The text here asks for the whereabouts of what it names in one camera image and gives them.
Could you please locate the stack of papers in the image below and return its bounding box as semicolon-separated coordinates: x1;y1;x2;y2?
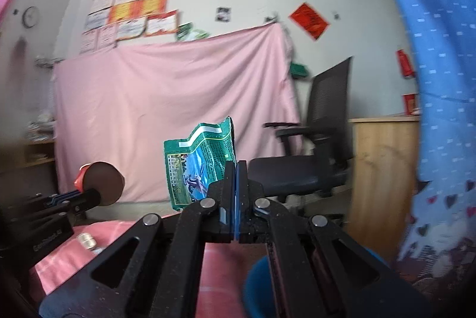
25;110;56;142

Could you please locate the round wall clock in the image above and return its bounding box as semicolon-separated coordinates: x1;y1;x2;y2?
22;6;40;29

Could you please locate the blue patterned curtain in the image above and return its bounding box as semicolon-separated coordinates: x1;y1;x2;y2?
395;0;475;294

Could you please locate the wooden wall shelf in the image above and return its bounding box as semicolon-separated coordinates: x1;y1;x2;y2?
1;140;55;173

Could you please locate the red paper cup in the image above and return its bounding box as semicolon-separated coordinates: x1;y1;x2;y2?
73;161;125;206

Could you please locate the black office chair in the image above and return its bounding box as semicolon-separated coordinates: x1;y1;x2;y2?
248;56;353;216

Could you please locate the small black white photo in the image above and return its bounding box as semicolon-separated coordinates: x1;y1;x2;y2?
215;7;231;23

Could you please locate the green hanging brush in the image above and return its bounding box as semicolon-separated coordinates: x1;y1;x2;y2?
290;62;309;80

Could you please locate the wooden cabinet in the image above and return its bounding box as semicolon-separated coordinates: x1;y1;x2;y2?
346;116;419;262

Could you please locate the red diamond wall poster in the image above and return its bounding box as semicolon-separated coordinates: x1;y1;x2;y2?
289;2;329;40

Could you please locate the pink checked tablecloth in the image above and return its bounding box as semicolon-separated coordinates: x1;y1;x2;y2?
35;217;276;317

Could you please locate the pink hanging sheet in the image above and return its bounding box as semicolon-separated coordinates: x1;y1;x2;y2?
53;23;299;202

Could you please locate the red framed certificate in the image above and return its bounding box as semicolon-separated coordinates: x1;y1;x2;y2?
145;10;179;36

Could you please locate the blue plastic bucket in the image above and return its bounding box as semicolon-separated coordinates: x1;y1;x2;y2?
242;246;388;318

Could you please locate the orange certificate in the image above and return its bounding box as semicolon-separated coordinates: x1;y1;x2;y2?
107;0;168;24

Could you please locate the green snack wrapper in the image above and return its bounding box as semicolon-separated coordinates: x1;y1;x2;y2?
164;117;237;211

